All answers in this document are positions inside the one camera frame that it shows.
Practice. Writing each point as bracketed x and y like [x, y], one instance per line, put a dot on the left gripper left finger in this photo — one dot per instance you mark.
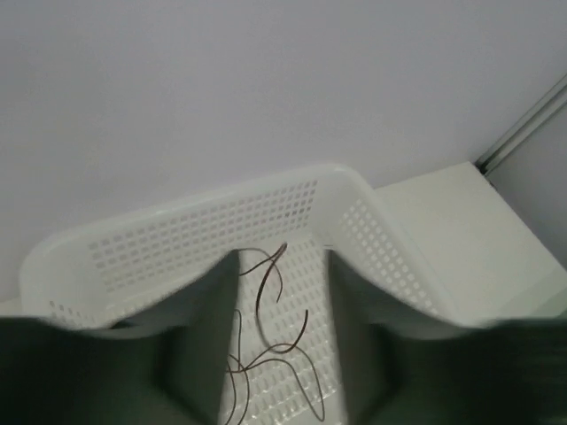
[164, 365]

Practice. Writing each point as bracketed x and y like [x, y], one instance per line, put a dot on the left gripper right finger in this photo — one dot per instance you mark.
[399, 365]

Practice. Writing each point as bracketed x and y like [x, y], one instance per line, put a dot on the white basket at back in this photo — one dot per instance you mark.
[94, 275]

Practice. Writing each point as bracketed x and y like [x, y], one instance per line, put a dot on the right aluminium frame post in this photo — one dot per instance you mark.
[537, 116]

